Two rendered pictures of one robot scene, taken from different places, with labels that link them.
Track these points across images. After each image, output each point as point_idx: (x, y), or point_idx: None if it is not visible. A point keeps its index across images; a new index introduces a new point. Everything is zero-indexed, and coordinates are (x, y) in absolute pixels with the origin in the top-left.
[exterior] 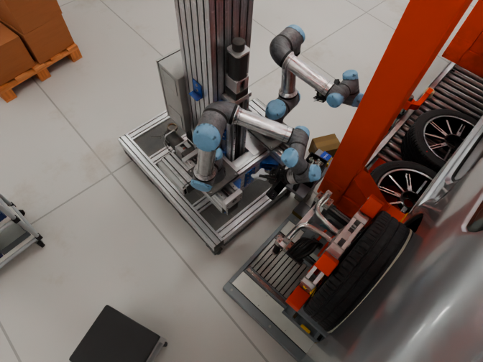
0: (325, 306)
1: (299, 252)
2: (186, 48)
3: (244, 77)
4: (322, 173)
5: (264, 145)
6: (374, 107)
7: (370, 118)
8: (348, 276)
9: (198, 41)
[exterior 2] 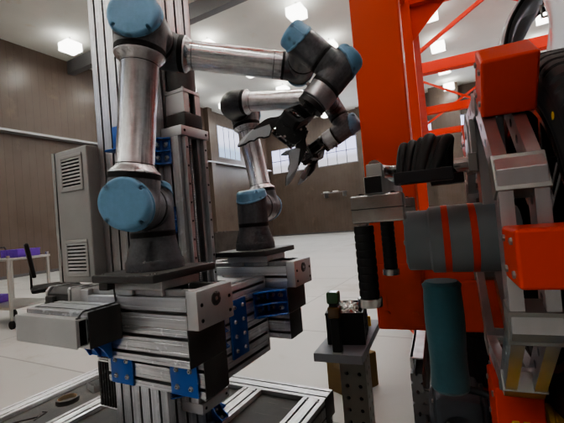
0: None
1: (424, 147)
2: (103, 80)
3: (192, 90)
4: (369, 331)
5: (251, 254)
6: (375, 62)
7: (379, 82)
8: None
9: None
